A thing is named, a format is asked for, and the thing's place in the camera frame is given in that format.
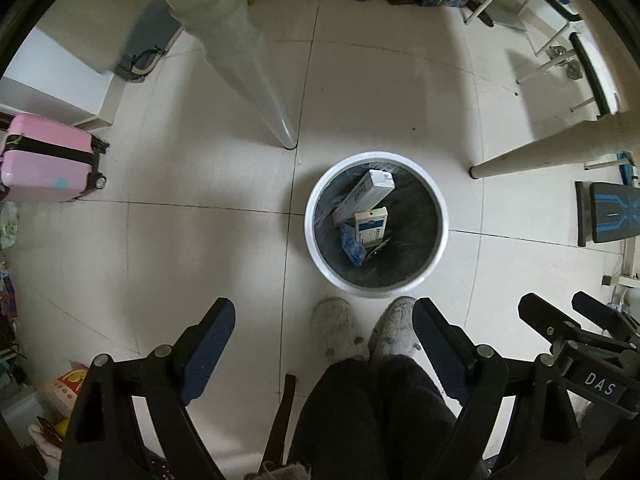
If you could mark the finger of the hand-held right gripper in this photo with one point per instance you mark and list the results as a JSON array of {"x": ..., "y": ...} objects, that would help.
[
  {"x": 542, "y": 317},
  {"x": 602, "y": 315}
]

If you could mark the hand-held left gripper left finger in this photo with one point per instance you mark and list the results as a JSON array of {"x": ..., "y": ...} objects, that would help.
[{"x": 207, "y": 355}]

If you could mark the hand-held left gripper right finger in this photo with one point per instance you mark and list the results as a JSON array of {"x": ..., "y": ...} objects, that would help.
[{"x": 440, "y": 355}]

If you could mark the white round trash can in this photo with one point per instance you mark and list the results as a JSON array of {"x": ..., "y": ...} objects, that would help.
[{"x": 320, "y": 255}]

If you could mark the black trash bag liner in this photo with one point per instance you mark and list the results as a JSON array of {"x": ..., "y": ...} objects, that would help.
[{"x": 410, "y": 240}]

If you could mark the person's right grey slipper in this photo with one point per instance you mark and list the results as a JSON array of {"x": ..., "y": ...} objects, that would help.
[{"x": 395, "y": 330}]

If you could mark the person's grey slipper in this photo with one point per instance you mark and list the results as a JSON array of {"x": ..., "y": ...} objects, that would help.
[
  {"x": 335, "y": 327},
  {"x": 395, "y": 330}
]

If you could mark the person's right black trouser leg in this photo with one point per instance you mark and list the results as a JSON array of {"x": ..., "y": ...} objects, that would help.
[{"x": 420, "y": 420}]

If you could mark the person's black trouser leg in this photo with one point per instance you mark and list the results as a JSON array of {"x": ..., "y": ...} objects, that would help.
[
  {"x": 335, "y": 425},
  {"x": 420, "y": 420}
]

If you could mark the dark brown wooden stick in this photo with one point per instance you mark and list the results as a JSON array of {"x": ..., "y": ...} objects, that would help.
[{"x": 282, "y": 420}]

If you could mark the black and blue padded bench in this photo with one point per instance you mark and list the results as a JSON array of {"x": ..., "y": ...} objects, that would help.
[{"x": 612, "y": 212}]

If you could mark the person's left grey slipper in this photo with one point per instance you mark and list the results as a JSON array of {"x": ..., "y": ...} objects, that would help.
[{"x": 335, "y": 327}]

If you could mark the person's left black trouser leg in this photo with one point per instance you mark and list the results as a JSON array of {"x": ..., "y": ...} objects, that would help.
[{"x": 335, "y": 425}]

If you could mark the crumpled blue plastic wrapper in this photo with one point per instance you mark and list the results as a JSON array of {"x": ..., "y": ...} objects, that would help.
[{"x": 351, "y": 247}]

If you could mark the red and yellow snack packet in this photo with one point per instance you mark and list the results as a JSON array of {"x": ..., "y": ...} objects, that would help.
[{"x": 67, "y": 387}]

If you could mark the white and blue medicine box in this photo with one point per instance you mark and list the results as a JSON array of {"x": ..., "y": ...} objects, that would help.
[{"x": 371, "y": 227}]

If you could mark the beige tapered table leg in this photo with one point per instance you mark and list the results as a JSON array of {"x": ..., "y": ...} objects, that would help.
[{"x": 560, "y": 147}]

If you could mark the long white carton box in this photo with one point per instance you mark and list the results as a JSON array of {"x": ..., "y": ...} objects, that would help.
[{"x": 362, "y": 192}]

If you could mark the black padded bar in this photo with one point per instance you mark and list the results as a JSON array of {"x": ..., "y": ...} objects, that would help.
[{"x": 595, "y": 72}]

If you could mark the pink suitcase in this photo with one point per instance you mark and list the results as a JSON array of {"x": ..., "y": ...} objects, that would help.
[{"x": 45, "y": 160}]

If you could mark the black sandal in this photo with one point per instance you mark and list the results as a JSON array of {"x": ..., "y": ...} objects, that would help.
[{"x": 137, "y": 65}]

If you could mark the grey tapered table leg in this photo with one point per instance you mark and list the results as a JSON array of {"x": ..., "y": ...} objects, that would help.
[{"x": 240, "y": 45}]

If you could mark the white cabinet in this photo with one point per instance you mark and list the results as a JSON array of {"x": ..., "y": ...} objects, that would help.
[{"x": 55, "y": 75}]

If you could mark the grey floor mat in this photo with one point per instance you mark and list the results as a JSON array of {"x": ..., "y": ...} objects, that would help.
[{"x": 152, "y": 27}]

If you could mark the white metal chair frame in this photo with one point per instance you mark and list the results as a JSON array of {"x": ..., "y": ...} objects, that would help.
[{"x": 525, "y": 15}]

